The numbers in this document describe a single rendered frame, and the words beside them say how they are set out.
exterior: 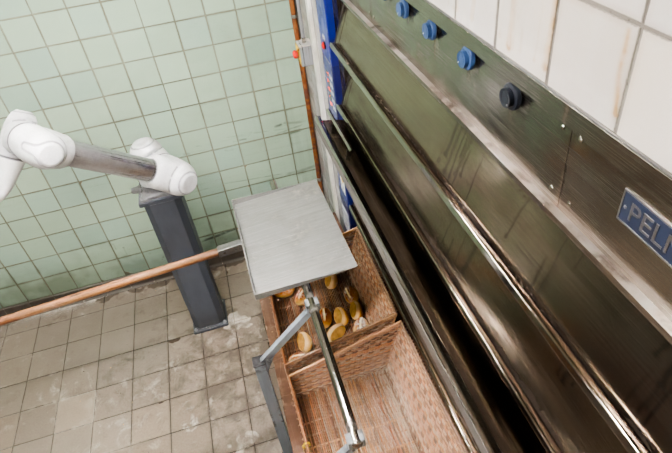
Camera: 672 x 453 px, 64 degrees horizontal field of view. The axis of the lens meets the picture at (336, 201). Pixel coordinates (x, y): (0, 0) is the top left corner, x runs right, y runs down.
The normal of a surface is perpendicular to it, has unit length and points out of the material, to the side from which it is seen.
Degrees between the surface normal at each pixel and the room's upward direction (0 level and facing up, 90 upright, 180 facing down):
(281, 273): 3
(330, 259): 3
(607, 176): 90
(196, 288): 90
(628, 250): 90
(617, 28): 90
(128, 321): 0
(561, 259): 70
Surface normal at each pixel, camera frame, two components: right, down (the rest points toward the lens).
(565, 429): -0.93, -0.04
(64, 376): -0.11, -0.78
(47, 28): 0.27, 0.58
